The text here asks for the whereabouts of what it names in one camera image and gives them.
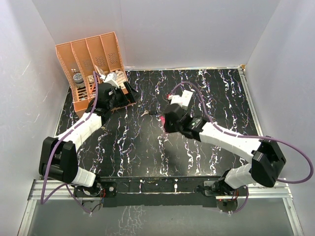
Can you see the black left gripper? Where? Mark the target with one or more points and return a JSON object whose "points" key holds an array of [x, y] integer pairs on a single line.
{"points": [[132, 96]]}

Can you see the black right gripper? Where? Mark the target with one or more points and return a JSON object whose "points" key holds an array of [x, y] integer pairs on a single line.
{"points": [[168, 128]]}

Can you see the silver key with black tag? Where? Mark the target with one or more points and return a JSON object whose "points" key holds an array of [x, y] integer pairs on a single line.
{"points": [[149, 112]]}

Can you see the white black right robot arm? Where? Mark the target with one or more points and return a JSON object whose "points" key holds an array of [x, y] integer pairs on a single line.
{"points": [[264, 157]]}

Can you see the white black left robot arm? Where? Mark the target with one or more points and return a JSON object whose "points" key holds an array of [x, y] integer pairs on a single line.
{"points": [[59, 154]]}

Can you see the white labelled packet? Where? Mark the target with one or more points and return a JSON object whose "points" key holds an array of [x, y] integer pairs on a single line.
{"points": [[121, 78]]}

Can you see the small white red box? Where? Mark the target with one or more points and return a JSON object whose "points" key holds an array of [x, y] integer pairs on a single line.
{"points": [[186, 98]]}

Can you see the white striped card packet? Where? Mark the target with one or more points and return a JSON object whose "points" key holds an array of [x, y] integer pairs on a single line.
{"points": [[100, 72]]}

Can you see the orange plastic file organizer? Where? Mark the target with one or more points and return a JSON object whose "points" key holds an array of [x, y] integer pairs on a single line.
{"points": [[80, 56]]}

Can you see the grey round tin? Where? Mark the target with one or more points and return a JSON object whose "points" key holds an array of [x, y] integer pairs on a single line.
{"points": [[78, 80]]}

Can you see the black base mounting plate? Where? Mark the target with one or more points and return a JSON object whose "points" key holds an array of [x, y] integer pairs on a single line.
{"points": [[160, 191]]}

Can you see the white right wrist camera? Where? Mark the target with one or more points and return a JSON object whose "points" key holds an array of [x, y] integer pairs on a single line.
{"points": [[175, 99]]}

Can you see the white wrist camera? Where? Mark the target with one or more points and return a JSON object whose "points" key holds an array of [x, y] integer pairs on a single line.
{"points": [[175, 99], [111, 79]]}

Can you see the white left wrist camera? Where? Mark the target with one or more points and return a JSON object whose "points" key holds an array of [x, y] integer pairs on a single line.
{"points": [[111, 79]]}

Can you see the aluminium frame rail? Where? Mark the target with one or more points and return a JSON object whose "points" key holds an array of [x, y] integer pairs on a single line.
{"points": [[265, 212]]}

